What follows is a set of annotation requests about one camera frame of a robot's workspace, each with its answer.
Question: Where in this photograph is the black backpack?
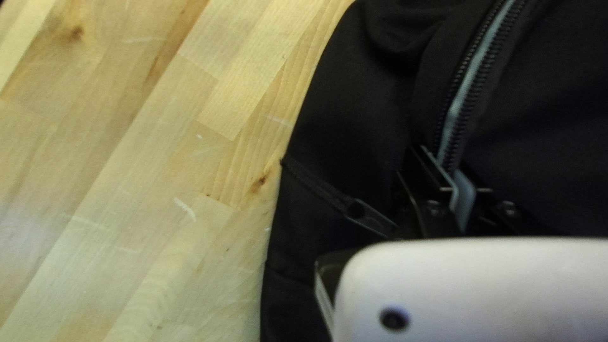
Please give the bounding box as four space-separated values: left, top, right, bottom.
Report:
260 0 608 342

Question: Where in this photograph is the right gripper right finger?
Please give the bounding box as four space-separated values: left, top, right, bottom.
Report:
451 168 528 236

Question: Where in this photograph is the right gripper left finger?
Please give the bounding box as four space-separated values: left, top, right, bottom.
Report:
393 145 460 239

